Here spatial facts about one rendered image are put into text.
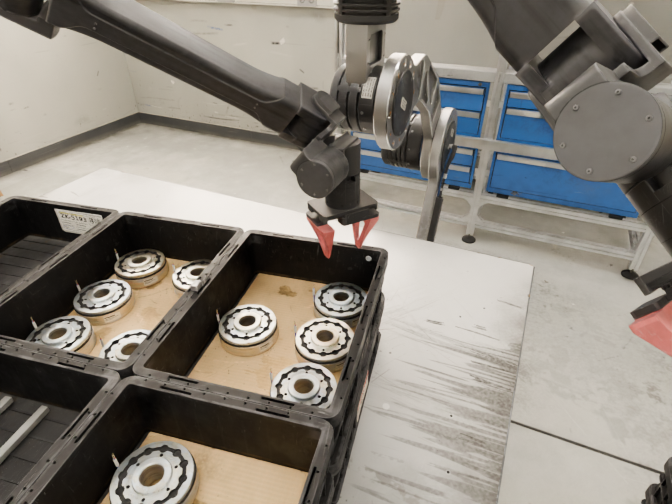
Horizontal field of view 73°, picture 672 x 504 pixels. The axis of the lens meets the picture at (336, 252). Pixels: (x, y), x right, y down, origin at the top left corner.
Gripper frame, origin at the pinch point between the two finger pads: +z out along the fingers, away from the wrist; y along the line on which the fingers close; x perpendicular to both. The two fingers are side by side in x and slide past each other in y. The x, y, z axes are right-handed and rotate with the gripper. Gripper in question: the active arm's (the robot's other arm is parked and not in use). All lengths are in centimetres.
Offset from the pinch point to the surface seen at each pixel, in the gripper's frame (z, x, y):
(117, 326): 13.9, 16.3, -39.0
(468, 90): 15, 110, 134
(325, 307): 11.4, -0.9, -4.2
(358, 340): 4.4, -17.1, -7.1
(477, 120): 29, 105, 139
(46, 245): 14, 54, -50
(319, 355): 11.2, -11.1, -10.8
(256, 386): 14.2, -9.4, -21.4
